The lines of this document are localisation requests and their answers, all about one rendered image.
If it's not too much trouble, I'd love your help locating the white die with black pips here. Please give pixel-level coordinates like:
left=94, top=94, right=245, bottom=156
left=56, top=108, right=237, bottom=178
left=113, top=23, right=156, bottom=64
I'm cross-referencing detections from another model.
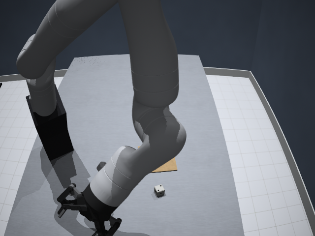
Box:
left=154, top=184, right=165, bottom=196

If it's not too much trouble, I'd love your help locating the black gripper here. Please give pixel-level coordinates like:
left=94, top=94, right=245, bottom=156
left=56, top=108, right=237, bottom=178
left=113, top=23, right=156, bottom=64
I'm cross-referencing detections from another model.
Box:
left=57, top=183, right=122, bottom=236

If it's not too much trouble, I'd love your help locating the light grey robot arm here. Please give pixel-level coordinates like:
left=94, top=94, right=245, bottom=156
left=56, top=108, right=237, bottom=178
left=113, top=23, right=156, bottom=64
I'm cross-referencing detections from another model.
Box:
left=16, top=0, right=187, bottom=207

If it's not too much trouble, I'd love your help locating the tan flat mat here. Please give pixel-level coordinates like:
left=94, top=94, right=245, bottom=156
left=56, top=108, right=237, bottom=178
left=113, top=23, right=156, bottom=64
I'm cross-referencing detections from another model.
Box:
left=152, top=158, right=177, bottom=173

